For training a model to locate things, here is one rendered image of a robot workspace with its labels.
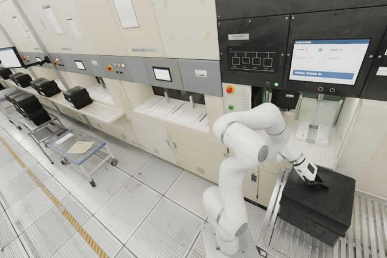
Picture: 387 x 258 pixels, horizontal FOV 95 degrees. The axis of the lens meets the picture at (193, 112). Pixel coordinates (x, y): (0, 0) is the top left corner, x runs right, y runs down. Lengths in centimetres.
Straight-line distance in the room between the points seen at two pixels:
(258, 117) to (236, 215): 40
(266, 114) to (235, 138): 15
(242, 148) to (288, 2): 74
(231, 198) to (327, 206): 53
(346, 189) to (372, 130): 32
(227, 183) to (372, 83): 81
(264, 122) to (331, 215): 61
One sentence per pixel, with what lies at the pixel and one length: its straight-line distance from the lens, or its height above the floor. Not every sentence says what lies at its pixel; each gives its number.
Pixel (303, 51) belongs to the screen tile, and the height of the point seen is 163.
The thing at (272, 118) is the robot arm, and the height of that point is 154.
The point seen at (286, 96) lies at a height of 106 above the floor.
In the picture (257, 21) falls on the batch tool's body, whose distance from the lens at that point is 111.
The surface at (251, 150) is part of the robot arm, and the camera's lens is 60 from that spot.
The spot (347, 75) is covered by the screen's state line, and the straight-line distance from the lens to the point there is 114.
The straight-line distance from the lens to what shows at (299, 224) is 131.
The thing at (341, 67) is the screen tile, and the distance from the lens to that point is 113.
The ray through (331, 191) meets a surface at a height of 101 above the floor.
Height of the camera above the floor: 196
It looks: 33 degrees down
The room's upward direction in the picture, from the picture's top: 11 degrees counter-clockwise
